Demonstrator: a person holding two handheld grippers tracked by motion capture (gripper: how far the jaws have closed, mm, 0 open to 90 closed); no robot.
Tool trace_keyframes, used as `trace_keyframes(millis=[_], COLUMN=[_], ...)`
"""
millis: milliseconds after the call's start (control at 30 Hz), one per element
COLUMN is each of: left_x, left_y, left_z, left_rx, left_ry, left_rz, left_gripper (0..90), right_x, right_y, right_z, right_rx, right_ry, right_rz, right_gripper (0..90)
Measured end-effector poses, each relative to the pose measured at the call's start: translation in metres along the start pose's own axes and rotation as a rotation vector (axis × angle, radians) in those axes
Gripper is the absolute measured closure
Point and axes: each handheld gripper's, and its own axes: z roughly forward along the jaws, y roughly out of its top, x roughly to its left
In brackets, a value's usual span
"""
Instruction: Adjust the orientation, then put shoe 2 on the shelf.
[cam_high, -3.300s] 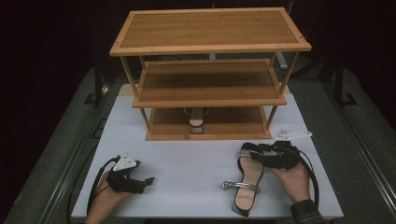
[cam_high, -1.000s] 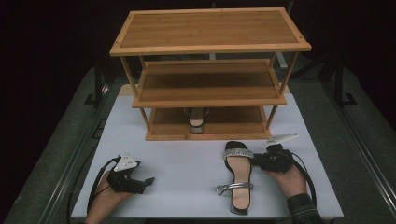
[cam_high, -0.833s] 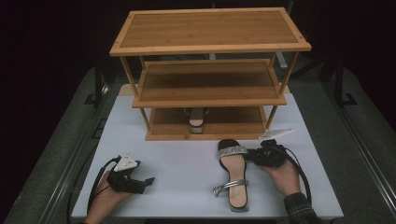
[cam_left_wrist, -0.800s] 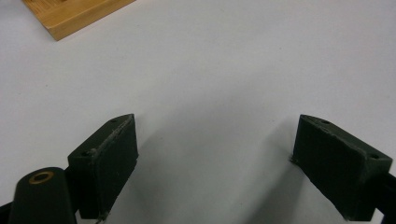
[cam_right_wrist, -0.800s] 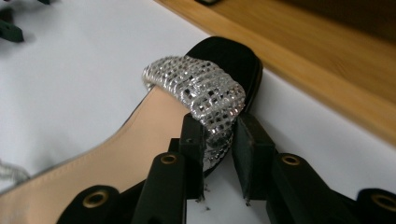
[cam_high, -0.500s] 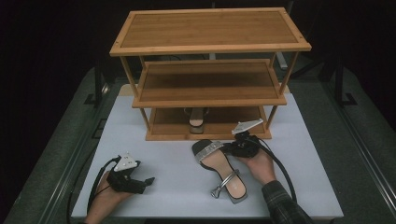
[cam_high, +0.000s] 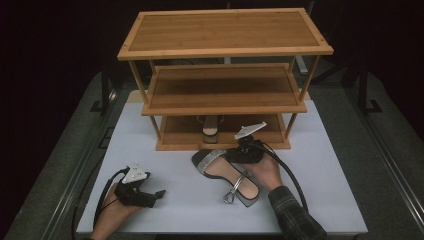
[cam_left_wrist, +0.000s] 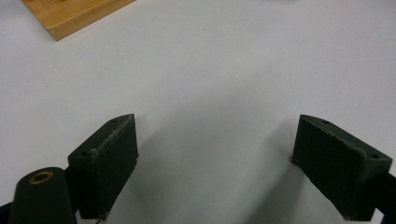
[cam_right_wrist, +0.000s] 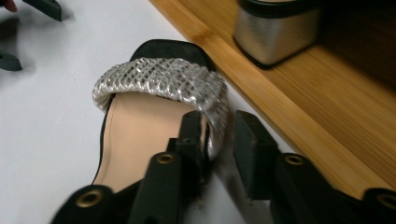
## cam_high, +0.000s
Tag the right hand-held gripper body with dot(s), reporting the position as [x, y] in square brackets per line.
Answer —
[250, 151]

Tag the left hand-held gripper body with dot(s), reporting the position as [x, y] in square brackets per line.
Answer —
[135, 193]

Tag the wooden three-tier shoe rack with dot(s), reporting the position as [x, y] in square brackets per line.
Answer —
[223, 30]

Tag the person's left hand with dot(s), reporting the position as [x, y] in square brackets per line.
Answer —
[116, 208]

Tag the person's right hand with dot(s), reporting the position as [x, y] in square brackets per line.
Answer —
[266, 173]

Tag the black metal stand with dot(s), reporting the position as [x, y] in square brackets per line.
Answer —
[366, 90]
[105, 90]

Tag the dark tripod legs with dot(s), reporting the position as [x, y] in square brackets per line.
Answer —
[328, 71]

